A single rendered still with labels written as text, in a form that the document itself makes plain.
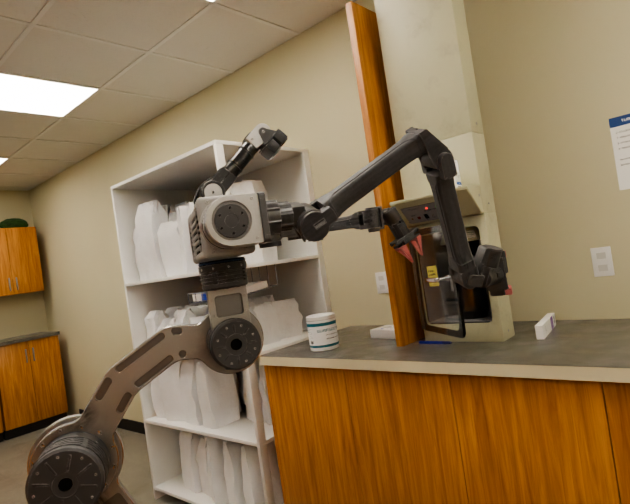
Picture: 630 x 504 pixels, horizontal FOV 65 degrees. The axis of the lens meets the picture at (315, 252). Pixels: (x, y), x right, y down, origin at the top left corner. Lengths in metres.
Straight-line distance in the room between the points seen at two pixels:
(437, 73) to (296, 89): 1.23
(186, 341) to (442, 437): 0.92
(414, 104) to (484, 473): 1.34
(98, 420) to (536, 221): 1.79
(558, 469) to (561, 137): 1.26
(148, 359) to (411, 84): 1.39
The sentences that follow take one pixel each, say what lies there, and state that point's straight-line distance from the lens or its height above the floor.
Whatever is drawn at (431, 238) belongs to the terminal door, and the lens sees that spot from 1.85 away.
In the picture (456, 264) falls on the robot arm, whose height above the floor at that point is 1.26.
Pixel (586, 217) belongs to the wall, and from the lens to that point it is 2.23.
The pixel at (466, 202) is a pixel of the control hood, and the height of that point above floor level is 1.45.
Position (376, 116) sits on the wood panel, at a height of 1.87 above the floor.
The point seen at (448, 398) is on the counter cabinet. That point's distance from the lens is 1.77.
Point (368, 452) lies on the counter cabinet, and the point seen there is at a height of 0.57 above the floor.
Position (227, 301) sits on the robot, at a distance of 1.43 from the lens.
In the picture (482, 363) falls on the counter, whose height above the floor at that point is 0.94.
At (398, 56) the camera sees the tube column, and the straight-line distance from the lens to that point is 2.13.
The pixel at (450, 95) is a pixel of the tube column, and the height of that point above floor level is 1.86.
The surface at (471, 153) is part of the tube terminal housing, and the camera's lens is 1.92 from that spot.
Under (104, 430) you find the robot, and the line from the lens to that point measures 1.55.
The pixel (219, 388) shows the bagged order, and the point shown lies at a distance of 2.86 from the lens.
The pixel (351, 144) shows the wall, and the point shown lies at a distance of 2.74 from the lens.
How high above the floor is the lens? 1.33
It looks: 1 degrees up
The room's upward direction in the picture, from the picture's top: 8 degrees counter-clockwise
